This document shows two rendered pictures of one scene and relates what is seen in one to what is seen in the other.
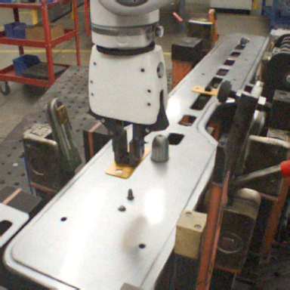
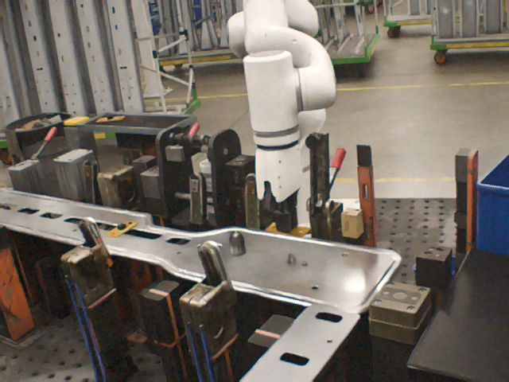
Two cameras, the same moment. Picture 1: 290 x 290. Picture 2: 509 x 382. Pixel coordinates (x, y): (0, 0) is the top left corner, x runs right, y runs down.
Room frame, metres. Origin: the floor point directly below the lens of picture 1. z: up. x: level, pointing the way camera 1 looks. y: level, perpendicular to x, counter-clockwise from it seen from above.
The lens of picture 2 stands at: (0.30, 1.06, 1.57)
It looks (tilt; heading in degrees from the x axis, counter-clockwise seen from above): 22 degrees down; 282
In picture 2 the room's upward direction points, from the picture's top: 8 degrees counter-clockwise
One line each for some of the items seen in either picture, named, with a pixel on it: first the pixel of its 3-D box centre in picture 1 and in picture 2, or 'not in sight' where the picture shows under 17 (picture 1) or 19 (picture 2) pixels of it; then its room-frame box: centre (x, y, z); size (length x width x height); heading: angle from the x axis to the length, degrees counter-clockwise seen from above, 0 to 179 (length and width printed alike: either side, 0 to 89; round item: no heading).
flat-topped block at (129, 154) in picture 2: not in sight; (149, 195); (0.96, -0.56, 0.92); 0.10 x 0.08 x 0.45; 156
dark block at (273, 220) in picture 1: (273, 187); (252, 237); (0.59, -0.27, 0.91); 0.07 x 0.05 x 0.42; 66
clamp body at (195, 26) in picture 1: (199, 61); not in sight; (1.49, -0.23, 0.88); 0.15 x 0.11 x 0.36; 66
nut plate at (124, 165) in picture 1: (128, 158); (287, 227); (0.45, 0.03, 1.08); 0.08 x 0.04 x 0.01; 156
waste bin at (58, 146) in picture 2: not in sight; (50, 168); (2.49, -2.58, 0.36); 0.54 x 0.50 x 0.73; 82
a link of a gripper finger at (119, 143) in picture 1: (112, 135); (279, 217); (0.46, 0.05, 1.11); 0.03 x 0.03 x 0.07; 66
